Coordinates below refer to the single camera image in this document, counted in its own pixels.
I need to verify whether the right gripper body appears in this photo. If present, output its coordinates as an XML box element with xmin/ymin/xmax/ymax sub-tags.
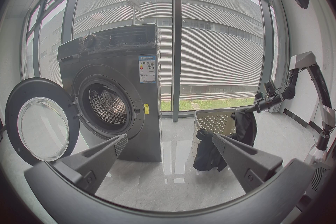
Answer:
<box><xmin>254</xmin><ymin>95</ymin><xmax>283</xmax><ymax>114</ymax></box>

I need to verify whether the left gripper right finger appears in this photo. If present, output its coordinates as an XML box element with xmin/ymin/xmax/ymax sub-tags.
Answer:
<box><xmin>212</xmin><ymin>133</ymin><xmax>284</xmax><ymax>195</ymax></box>

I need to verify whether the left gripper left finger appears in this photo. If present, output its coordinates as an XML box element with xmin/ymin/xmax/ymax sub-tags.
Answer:
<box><xmin>54</xmin><ymin>134</ymin><xmax>128</xmax><ymax>195</ymax></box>

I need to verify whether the black garment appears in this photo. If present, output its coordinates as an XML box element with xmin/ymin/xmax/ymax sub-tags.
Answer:
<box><xmin>231</xmin><ymin>108</ymin><xmax>258</xmax><ymax>147</ymax></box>
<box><xmin>193</xmin><ymin>128</ymin><xmax>229</xmax><ymax>172</ymax></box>

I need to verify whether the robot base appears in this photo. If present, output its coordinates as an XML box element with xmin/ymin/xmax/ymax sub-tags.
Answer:
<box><xmin>295</xmin><ymin>145</ymin><xmax>336</xmax><ymax>217</ymax></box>

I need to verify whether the cream laundry basket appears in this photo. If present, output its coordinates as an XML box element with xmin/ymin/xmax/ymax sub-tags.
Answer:
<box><xmin>193</xmin><ymin>108</ymin><xmax>257</xmax><ymax>163</ymax></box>

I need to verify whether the grey washing machine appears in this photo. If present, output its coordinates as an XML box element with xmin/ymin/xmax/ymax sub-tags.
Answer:
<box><xmin>57</xmin><ymin>23</ymin><xmax>163</xmax><ymax>163</ymax></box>

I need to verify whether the washing machine door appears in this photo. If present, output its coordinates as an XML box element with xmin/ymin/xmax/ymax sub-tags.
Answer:
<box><xmin>4</xmin><ymin>77</ymin><xmax>81</xmax><ymax>167</ymax></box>

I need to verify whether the window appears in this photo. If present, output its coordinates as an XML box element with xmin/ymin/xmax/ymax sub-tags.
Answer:
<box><xmin>20</xmin><ymin>0</ymin><xmax>289</xmax><ymax>124</ymax></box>

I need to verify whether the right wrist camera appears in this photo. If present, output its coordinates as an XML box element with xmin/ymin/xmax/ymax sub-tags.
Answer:
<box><xmin>255</xmin><ymin>80</ymin><xmax>276</xmax><ymax>100</ymax></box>

